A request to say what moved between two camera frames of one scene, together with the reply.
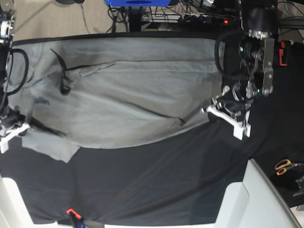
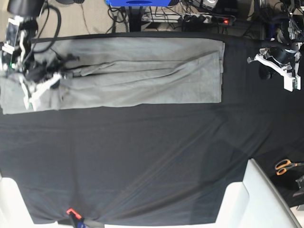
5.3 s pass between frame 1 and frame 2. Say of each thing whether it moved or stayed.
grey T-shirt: moved
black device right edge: stayed
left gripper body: moved
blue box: stayed
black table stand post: stayed
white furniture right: stayed
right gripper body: moved
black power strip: stayed
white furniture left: stayed
